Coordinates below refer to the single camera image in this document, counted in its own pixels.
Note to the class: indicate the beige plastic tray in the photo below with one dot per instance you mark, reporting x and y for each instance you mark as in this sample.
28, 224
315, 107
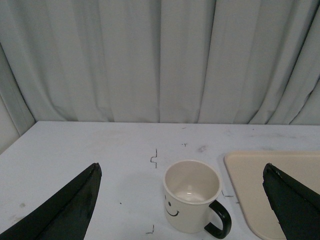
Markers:
245, 169

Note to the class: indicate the grey curtain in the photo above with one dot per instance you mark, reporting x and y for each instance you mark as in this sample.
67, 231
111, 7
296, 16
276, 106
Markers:
158, 61

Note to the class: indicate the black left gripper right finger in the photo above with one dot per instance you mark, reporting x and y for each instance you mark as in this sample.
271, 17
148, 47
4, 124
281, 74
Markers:
297, 207

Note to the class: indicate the white smiley mug black handle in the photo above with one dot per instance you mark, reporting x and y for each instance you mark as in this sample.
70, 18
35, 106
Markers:
191, 189

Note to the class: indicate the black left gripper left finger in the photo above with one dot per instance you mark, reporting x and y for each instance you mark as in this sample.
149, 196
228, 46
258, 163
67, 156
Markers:
64, 216

